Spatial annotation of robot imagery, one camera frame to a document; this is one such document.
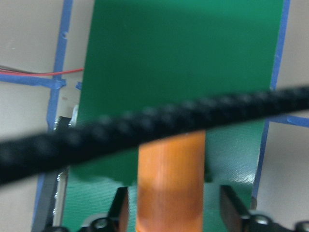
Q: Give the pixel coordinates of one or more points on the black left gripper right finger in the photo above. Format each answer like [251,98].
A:
[233,212]

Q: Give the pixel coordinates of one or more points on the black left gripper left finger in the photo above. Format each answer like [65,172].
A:
[118,212]

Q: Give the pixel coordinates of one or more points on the orange cylinder plain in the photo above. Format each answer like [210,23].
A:
[170,184]

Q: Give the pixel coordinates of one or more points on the green conveyor belt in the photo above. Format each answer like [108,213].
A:
[148,53]

